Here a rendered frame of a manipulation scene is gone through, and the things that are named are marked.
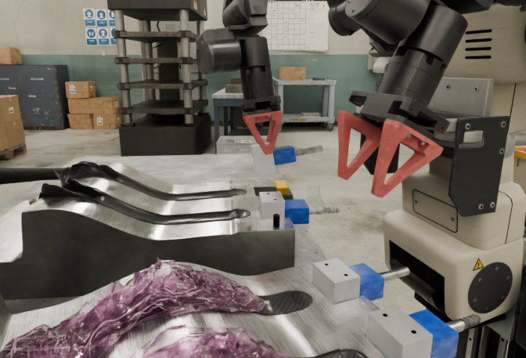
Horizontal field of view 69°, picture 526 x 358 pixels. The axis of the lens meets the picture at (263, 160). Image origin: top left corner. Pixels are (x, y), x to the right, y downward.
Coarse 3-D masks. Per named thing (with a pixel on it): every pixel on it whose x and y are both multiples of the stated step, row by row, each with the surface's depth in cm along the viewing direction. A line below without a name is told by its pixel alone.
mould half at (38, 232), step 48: (192, 192) 74; (0, 240) 59; (48, 240) 53; (96, 240) 53; (144, 240) 54; (192, 240) 55; (240, 240) 56; (288, 240) 56; (0, 288) 54; (48, 288) 54; (96, 288) 55
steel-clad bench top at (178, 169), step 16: (80, 160) 134; (96, 160) 134; (112, 160) 134; (128, 160) 134; (144, 160) 134; (160, 160) 134; (176, 160) 134; (192, 160) 134; (208, 160) 134; (224, 160) 134; (240, 160) 134; (160, 176) 114; (176, 176) 114; (192, 176) 114; (208, 176) 114; (224, 176) 114; (240, 176) 114; (256, 176) 114; (272, 176) 114; (32, 192) 100; (0, 208) 89; (304, 224) 80; (304, 240) 72; (304, 256) 67; (320, 256) 67; (16, 304) 53; (32, 304) 53; (48, 304) 53
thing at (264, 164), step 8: (256, 144) 72; (256, 152) 69; (280, 152) 69; (288, 152) 69; (296, 152) 71; (304, 152) 71; (312, 152) 71; (256, 160) 69; (264, 160) 69; (272, 160) 69; (280, 160) 69; (288, 160) 70; (256, 168) 69; (264, 168) 69; (272, 168) 69
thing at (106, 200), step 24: (72, 168) 68; (96, 168) 67; (48, 192) 56; (72, 192) 56; (96, 192) 60; (144, 192) 70; (216, 192) 74; (240, 192) 73; (144, 216) 61; (168, 216) 62; (192, 216) 63; (216, 216) 63; (240, 216) 62
